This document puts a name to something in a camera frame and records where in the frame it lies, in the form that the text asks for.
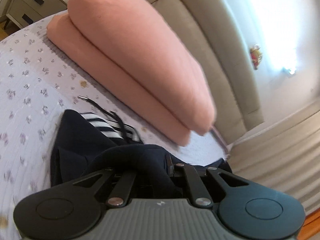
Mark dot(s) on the pink folded blanket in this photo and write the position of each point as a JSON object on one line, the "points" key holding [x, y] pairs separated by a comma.
{"points": [[127, 47]]}

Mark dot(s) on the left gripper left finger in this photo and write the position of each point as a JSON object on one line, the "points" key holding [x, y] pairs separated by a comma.
{"points": [[119, 196]]}

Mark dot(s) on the red yellow wall ornament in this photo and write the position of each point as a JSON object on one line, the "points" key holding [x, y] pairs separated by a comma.
{"points": [[256, 56]]}

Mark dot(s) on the navy striped hoodie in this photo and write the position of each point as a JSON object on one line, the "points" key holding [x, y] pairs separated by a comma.
{"points": [[81, 149]]}

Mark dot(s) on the floral quilted bedspread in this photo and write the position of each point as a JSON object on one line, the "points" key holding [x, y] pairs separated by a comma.
{"points": [[38, 83]]}

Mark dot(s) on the beige striped curtain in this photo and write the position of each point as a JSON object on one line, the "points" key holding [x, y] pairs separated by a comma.
{"points": [[284, 158]]}

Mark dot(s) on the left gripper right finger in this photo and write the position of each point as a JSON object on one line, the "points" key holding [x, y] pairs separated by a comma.
{"points": [[187, 180]]}

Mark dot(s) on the beige nightstand with drawers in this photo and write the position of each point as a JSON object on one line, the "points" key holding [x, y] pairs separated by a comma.
{"points": [[32, 5]]}

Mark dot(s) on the beige padded headboard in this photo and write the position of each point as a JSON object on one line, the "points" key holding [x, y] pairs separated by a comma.
{"points": [[210, 31]]}

